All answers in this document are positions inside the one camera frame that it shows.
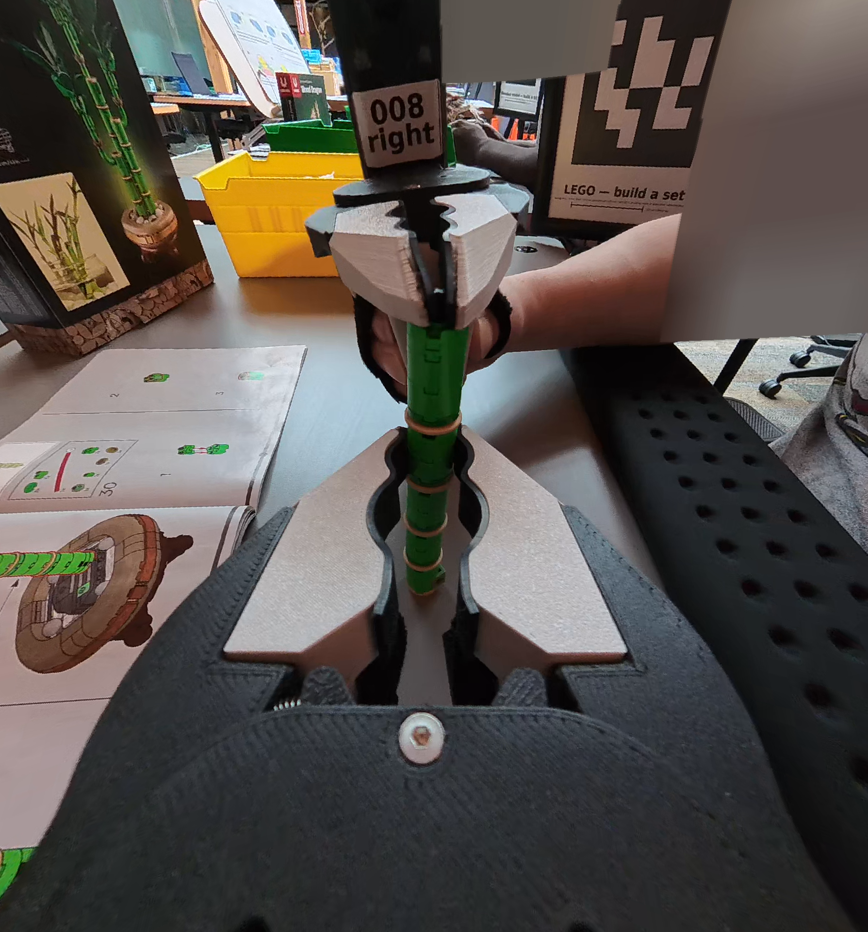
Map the office chair base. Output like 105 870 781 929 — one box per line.
718 335 860 398

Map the framed marker sign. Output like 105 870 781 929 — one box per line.
534 0 729 241

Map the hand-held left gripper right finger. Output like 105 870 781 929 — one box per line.
444 428 630 705

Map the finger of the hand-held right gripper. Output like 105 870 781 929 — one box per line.
437 191 520 327
329 202 436 329

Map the black perforated desk pad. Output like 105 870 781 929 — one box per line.
561 342 868 932

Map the grey desk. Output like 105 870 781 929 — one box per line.
0 197 686 932

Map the person's right hand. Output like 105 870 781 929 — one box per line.
370 269 547 387

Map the small dark box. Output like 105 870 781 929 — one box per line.
276 71 333 125

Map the yellow plastic bin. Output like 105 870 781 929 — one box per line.
195 149 368 279

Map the background wooden table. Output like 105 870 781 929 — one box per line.
150 89 275 163

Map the open instruction booklet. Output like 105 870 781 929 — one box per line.
0 346 309 932

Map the green plastic bin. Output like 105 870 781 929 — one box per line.
262 118 457 167

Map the white instruction board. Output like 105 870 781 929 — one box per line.
199 0 311 117

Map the dark bamboo set box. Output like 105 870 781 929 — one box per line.
0 0 215 358

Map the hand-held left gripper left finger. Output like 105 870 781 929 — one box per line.
224 428 409 705

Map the green brick bamboo stalk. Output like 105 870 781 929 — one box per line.
403 320 473 598

